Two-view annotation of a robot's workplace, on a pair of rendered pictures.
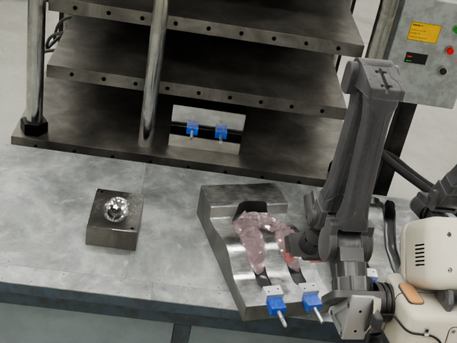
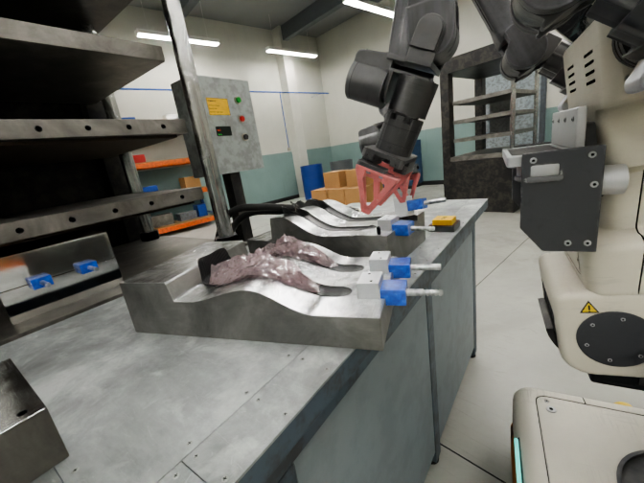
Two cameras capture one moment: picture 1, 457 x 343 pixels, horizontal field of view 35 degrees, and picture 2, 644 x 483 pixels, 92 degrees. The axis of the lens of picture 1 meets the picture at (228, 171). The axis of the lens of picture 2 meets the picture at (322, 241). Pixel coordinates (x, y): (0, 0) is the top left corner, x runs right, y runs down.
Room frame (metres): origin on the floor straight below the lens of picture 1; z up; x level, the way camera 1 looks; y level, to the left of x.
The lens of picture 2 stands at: (1.26, 0.21, 1.09)
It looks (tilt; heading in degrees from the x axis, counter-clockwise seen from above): 15 degrees down; 314
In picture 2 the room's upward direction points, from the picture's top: 9 degrees counter-clockwise
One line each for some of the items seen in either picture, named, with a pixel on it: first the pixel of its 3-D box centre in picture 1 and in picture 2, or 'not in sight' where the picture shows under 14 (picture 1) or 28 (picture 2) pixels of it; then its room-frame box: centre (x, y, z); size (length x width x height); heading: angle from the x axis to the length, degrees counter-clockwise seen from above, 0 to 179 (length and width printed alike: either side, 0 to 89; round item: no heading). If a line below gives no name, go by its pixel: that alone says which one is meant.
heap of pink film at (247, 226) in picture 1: (266, 235); (267, 260); (1.76, -0.15, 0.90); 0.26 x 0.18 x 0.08; 23
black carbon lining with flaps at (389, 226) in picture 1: (373, 230); (331, 213); (1.87, -0.48, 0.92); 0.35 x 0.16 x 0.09; 6
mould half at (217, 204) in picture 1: (260, 245); (268, 280); (1.76, -0.14, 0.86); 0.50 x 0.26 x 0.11; 23
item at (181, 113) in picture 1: (208, 100); (40, 265); (2.63, 0.13, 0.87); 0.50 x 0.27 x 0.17; 6
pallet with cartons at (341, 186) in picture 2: not in sight; (347, 189); (4.99, -4.59, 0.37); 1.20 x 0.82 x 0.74; 3
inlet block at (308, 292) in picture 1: (313, 305); (404, 267); (1.54, -0.30, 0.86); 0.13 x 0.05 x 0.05; 23
